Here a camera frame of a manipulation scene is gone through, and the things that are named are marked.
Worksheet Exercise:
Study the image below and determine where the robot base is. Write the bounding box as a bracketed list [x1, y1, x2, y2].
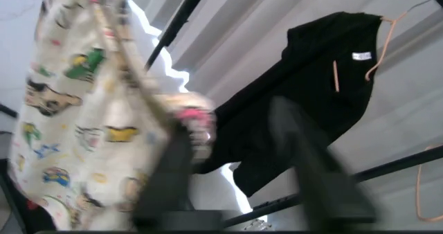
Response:
[0, 157, 56, 233]

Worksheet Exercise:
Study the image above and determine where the black T-shirt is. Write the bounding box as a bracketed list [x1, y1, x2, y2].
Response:
[193, 11, 383, 199]

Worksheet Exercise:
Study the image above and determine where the black clothes rack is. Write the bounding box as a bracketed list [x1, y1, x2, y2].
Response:
[145, 0, 443, 228]

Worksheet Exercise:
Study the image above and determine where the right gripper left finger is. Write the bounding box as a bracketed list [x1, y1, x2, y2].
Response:
[133, 123, 222, 232]

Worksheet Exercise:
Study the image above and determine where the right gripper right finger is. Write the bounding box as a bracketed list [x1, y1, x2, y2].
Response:
[268, 95, 378, 232]

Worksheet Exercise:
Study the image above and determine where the cream printed garment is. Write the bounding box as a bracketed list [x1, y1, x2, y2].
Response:
[8, 0, 217, 232]

